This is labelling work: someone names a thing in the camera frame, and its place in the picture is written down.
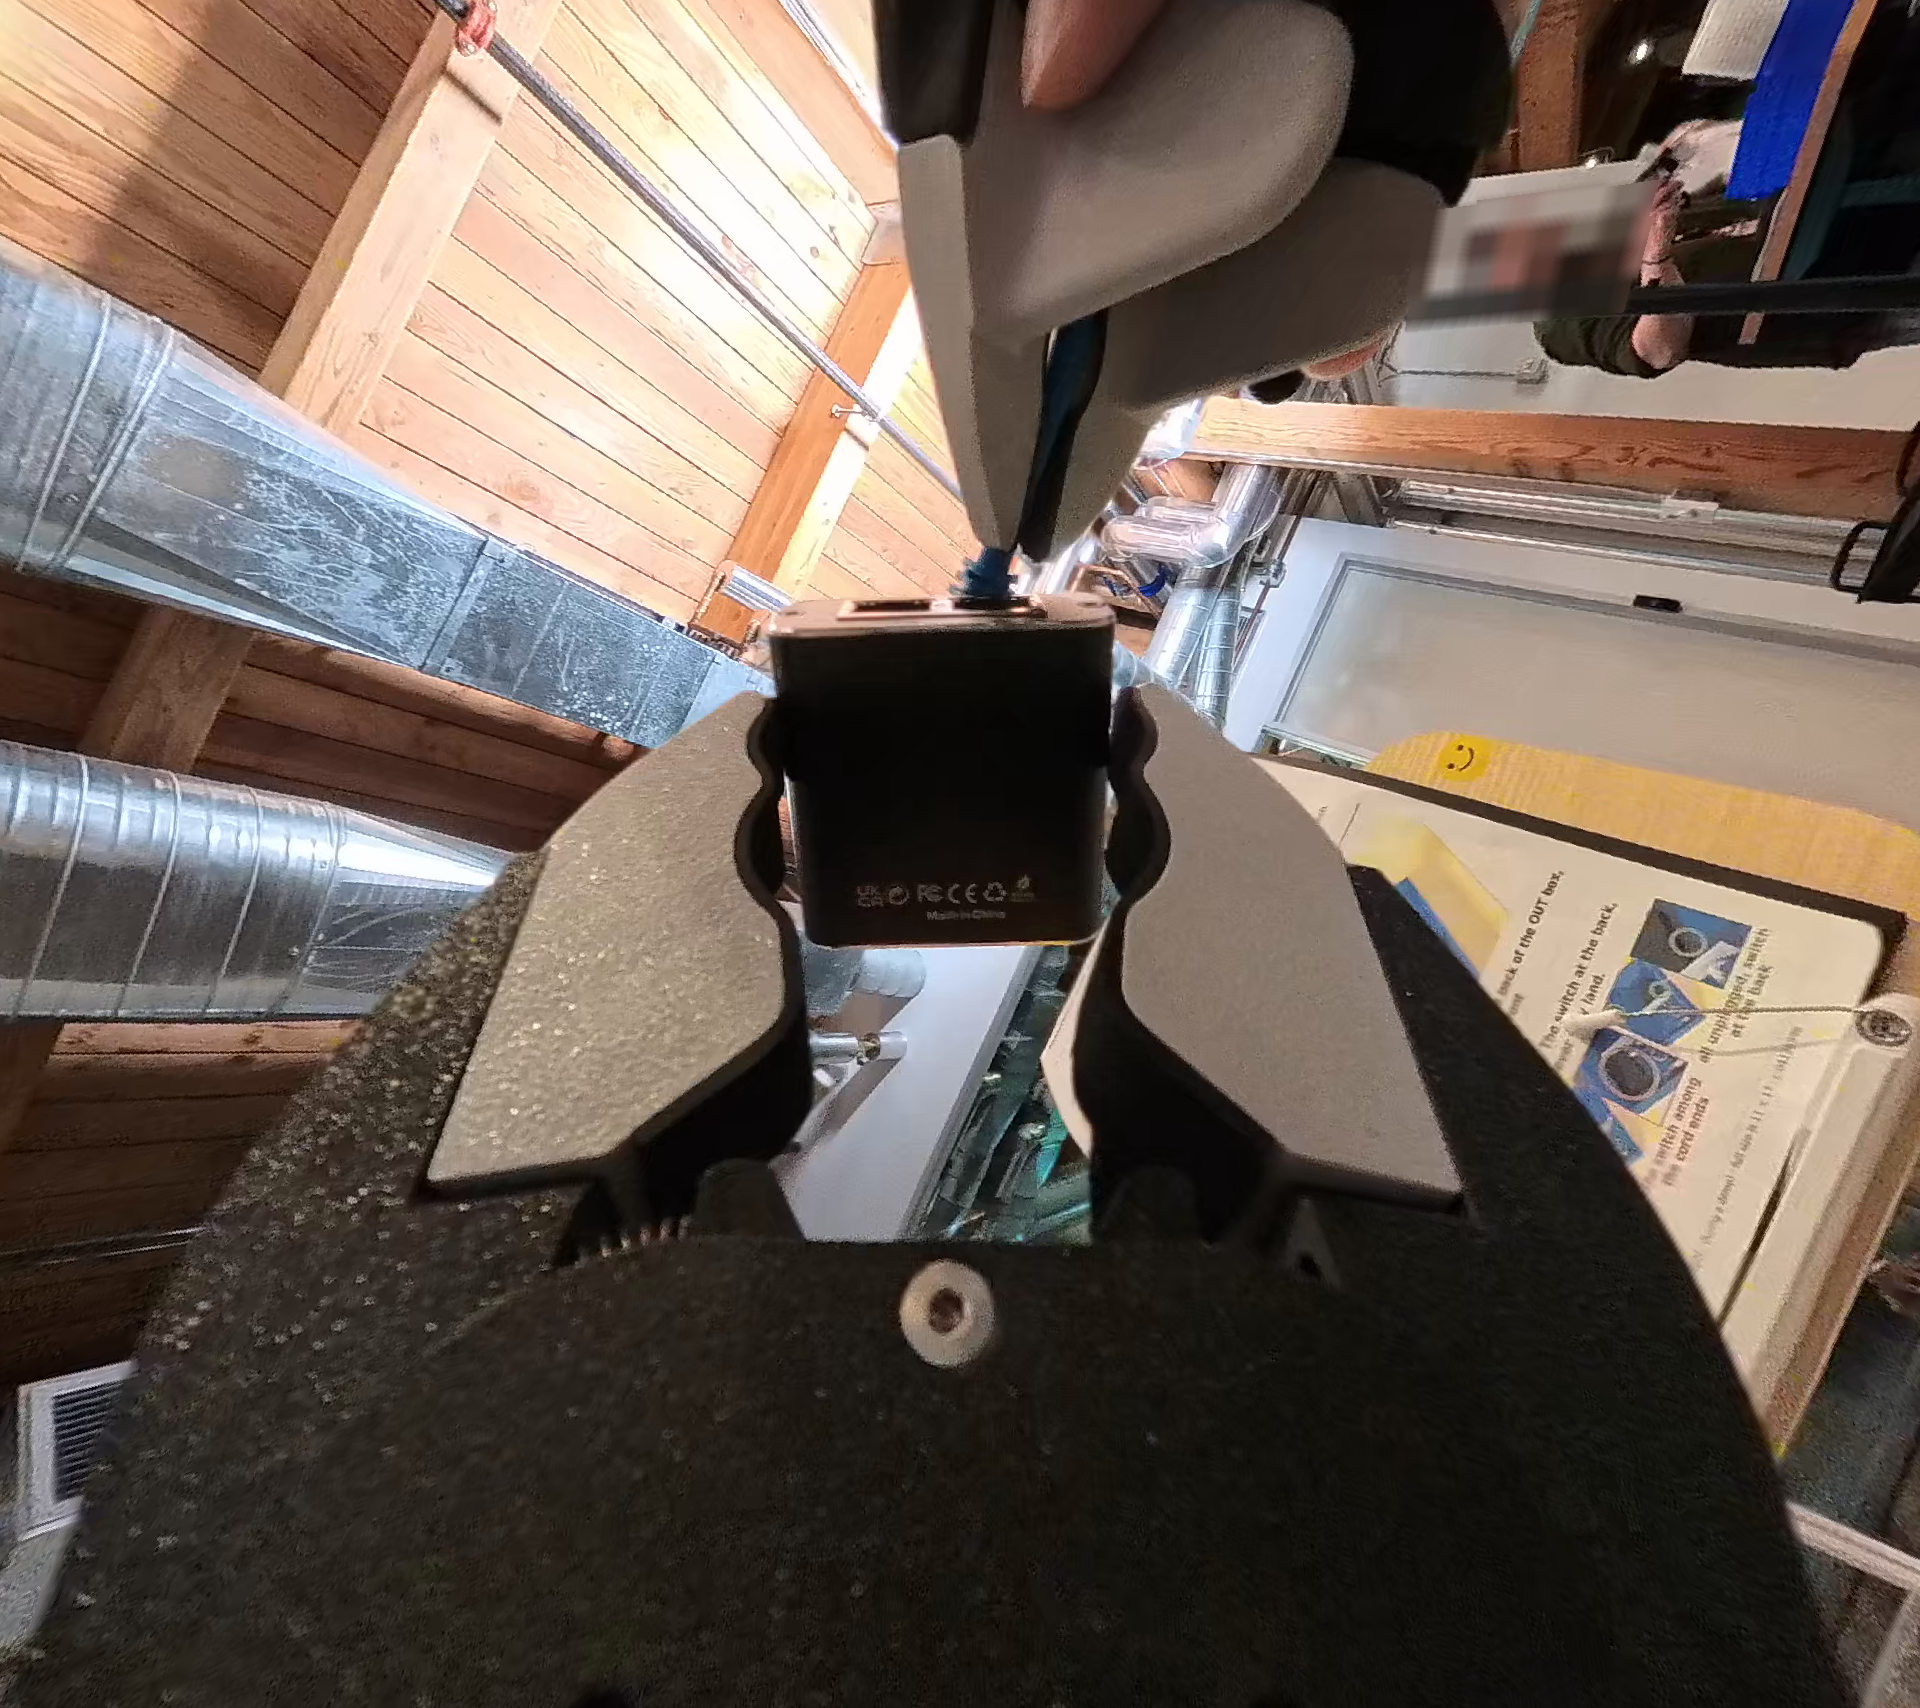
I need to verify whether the black ethernet switch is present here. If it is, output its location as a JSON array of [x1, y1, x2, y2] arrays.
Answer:
[[765, 591, 1119, 948]]

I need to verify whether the blue plastic sheet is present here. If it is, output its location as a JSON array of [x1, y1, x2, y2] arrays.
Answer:
[[1725, 0, 1864, 204]]

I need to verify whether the instruction sheet board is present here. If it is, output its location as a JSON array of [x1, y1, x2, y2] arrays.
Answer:
[[1359, 726, 1920, 1458]]

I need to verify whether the thin sprinkler pipe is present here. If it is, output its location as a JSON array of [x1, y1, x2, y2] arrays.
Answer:
[[207, 0, 967, 499]]

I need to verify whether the white air vent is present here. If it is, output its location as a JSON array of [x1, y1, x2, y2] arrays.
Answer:
[[11, 1360, 141, 1532]]

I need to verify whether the blue ethernet cable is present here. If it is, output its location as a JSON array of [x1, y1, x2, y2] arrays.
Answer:
[[958, 304, 1116, 612]]

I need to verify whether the white instruction poster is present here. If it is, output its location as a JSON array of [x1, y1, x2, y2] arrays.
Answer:
[[1319, 763, 1892, 1318]]

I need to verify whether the white frosted door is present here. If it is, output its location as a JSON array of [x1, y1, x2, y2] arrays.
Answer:
[[1242, 516, 1920, 815]]

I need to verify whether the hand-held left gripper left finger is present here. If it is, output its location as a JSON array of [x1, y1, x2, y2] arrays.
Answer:
[[426, 688, 820, 1201]]

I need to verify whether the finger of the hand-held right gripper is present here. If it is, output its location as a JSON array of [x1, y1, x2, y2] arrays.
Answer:
[[1039, 159, 1453, 551], [897, 127, 1060, 559]]

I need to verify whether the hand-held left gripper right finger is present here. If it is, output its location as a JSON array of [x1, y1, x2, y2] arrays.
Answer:
[[1074, 682, 1471, 1206]]

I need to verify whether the round spiral metal duct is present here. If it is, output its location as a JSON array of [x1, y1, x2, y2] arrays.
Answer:
[[0, 747, 515, 1022]]

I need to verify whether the rectangular metal duct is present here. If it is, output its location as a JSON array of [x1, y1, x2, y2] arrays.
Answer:
[[0, 240, 770, 755]]

